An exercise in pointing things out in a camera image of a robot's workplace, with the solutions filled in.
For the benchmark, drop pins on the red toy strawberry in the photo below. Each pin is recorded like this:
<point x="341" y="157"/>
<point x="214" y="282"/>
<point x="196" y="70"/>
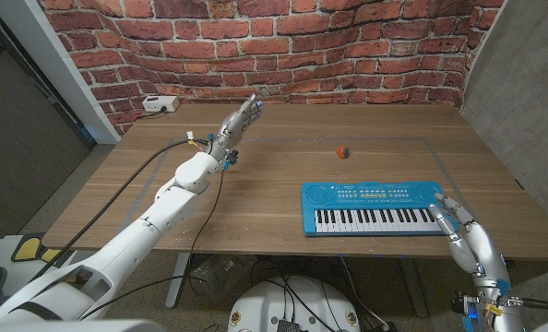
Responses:
<point x="342" y="151"/>

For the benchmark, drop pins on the white door frame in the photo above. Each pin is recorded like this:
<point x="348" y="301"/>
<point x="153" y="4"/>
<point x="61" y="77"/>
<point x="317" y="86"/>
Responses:
<point x="48" y="60"/>

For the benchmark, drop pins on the black box on robot base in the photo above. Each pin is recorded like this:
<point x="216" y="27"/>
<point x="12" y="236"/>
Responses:
<point x="288" y="326"/>

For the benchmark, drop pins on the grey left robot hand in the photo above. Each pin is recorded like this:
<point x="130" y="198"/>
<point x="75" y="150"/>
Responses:
<point x="232" y="126"/>

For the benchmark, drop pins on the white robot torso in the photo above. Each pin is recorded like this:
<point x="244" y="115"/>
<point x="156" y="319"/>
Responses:
<point x="71" y="326"/>

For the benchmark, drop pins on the blue toy piano keyboard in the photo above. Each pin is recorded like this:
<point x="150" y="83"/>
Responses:
<point x="329" y="198"/>

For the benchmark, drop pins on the dark grey door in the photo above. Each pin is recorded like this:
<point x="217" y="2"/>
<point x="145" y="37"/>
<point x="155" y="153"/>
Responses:
<point x="20" y="138"/>

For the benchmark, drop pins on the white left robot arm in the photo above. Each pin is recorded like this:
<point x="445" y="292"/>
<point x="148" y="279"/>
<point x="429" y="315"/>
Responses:
<point x="140" y="235"/>

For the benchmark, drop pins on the white power strip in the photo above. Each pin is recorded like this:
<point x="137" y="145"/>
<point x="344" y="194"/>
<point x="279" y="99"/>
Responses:
<point x="160" y="103"/>

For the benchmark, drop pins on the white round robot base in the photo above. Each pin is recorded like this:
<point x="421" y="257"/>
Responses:
<point x="265" y="304"/>

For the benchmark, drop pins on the grey table leg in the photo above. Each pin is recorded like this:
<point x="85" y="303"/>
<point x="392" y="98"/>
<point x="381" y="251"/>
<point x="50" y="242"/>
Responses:
<point x="178" y="281"/>
<point x="412" y="286"/>

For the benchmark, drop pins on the red brick printed backdrop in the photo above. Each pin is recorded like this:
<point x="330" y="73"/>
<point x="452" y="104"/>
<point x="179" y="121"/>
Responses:
<point x="274" y="46"/>

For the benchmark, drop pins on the clear plastic bag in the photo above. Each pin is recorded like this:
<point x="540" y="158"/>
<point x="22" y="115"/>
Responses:
<point x="218" y="276"/>

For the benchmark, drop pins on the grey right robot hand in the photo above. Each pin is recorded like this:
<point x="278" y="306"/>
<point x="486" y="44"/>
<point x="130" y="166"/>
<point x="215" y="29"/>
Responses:
<point x="481" y="253"/>

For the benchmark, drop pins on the white platform with yellow marks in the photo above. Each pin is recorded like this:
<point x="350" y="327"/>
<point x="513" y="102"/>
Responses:
<point x="34" y="249"/>

